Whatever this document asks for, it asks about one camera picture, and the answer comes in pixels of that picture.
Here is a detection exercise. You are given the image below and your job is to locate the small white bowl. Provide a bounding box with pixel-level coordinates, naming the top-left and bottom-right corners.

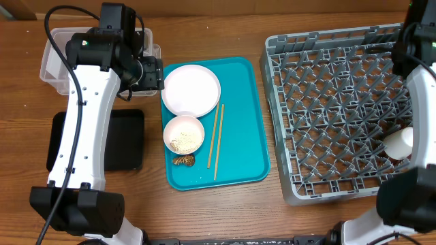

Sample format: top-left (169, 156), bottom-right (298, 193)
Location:
top-left (163, 116), bottom-right (205, 155)

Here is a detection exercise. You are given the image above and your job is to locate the white cup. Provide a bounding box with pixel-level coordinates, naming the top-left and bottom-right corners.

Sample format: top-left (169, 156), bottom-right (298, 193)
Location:
top-left (383, 127), bottom-right (413, 160)

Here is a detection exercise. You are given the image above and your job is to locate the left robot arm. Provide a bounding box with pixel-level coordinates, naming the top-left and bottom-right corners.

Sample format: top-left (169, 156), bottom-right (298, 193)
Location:
top-left (29, 3), bottom-right (164, 244)

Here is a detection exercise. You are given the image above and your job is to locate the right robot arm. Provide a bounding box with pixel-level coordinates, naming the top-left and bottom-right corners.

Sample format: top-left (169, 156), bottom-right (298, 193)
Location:
top-left (323, 0), bottom-right (435, 244)

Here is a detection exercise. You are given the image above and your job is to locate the grey dishwasher rack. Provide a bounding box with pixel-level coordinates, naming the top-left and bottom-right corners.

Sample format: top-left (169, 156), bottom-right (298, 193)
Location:
top-left (260, 23), bottom-right (413, 206)

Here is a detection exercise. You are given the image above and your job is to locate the large white plate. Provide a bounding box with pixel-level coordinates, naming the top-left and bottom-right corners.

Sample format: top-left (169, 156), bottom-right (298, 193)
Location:
top-left (161, 65), bottom-right (221, 118)

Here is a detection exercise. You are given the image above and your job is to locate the black plastic tray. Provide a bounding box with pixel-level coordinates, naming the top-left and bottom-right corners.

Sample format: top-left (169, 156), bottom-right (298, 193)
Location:
top-left (46, 109), bottom-right (144, 172)

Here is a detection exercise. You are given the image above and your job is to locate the left wooden chopstick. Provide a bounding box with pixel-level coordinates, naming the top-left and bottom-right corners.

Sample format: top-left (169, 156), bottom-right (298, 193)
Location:
top-left (207, 101), bottom-right (219, 169)

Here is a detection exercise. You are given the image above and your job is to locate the wooden chopstick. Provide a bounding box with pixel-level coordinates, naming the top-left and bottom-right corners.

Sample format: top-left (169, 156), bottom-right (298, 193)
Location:
top-left (214, 104), bottom-right (225, 181)
top-left (207, 101), bottom-right (219, 169)

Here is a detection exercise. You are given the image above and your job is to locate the clear plastic bin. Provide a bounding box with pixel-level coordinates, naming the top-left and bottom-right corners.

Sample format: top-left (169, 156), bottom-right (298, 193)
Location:
top-left (40, 27), bottom-right (161, 95)

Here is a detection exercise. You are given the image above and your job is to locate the brown dried mushroom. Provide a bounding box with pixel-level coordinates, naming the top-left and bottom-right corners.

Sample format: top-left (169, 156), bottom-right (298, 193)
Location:
top-left (172, 154), bottom-right (195, 167)

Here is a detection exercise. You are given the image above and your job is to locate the right wooden chopstick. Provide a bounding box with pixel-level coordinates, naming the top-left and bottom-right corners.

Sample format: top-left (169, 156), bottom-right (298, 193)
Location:
top-left (214, 104), bottom-right (225, 181)

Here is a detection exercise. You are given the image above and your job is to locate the teal serving tray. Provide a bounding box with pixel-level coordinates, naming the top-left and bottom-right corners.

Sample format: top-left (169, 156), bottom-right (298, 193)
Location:
top-left (164, 57), bottom-right (270, 191)

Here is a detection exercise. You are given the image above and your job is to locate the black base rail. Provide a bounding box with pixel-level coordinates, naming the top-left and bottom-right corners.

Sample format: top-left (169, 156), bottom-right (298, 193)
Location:
top-left (145, 235), bottom-right (341, 245)

